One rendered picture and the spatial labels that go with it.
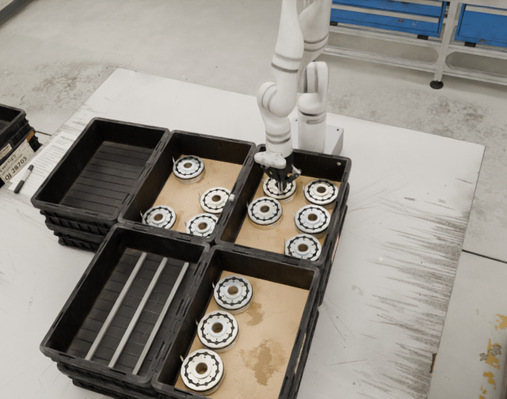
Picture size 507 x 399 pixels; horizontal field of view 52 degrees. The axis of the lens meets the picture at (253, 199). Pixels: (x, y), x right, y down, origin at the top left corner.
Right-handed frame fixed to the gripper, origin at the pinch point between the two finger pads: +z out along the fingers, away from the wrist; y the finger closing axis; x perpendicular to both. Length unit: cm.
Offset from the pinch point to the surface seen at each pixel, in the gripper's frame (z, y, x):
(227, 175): 4.8, 20.6, -2.4
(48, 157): 16, 99, 3
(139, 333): 9, 16, 56
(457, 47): 48, -25, -181
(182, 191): 5.3, 31.1, 9.0
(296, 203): 5.7, -4.9, 0.5
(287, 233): 6.5, -6.6, 11.7
